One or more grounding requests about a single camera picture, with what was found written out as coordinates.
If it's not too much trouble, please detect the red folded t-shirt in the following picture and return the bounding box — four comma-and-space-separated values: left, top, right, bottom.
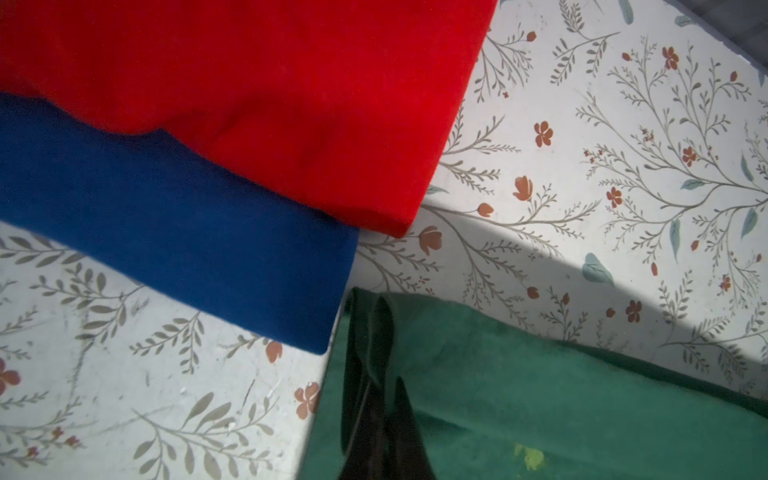
1, 1, 497, 237

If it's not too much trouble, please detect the green t-shirt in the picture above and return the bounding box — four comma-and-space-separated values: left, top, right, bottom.
299, 288, 767, 479

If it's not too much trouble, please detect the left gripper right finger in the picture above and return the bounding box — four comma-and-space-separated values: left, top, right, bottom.
386, 378, 436, 480

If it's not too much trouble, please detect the blue folded t-shirt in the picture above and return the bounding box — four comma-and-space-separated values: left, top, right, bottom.
1, 95, 358, 354

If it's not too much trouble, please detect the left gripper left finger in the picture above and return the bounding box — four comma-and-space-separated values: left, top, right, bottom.
338, 383, 384, 480

